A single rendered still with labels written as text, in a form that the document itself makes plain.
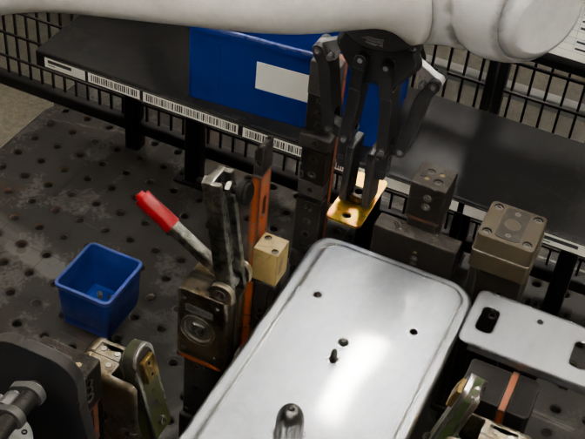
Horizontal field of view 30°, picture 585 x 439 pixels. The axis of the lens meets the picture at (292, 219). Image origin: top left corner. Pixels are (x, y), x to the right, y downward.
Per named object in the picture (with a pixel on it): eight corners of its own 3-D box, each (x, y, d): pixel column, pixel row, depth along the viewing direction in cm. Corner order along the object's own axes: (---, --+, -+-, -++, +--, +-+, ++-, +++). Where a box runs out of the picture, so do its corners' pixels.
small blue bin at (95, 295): (109, 346, 168) (107, 306, 162) (55, 322, 171) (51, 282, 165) (145, 301, 176) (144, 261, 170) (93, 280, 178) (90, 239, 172)
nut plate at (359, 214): (359, 230, 110) (360, 221, 110) (325, 217, 111) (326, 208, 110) (388, 184, 116) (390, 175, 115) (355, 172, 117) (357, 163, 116)
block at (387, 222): (421, 397, 165) (456, 253, 145) (348, 368, 168) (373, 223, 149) (427, 383, 167) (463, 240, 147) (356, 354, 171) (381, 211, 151)
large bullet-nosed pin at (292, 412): (293, 459, 121) (299, 422, 116) (268, 448, 121) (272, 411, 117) (305, 439, 123) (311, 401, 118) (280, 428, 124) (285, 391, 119)
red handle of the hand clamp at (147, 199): (232, 293, 127) (133, 199, 125) (223, 300, 129) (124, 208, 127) (248, 271, 130) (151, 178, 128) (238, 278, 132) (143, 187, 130)
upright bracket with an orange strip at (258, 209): (243, 417, 160) (264, 149, 127) (234, 414, 160) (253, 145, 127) (252, 403, 162) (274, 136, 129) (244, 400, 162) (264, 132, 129)
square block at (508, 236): (480, 429, 162) (534, 253, 138) (429, 408, 164) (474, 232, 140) (495, 392, 167) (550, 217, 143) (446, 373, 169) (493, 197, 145)
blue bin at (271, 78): (379, 151, 156) (393, 75, 147) (184, 95, 162) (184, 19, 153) (410, 91, 168) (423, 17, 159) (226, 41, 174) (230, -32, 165)
